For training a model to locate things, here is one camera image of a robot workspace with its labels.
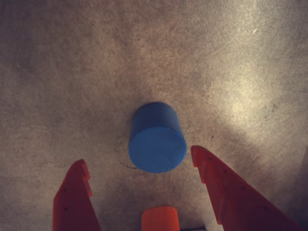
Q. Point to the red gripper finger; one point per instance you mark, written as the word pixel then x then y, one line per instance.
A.
pixel 240 204
pixel 72 204

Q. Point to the blue cylinder block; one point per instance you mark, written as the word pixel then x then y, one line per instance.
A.
pixel 157 149

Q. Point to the orange rounded triangle block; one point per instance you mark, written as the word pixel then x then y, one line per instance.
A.
pixel 160 219

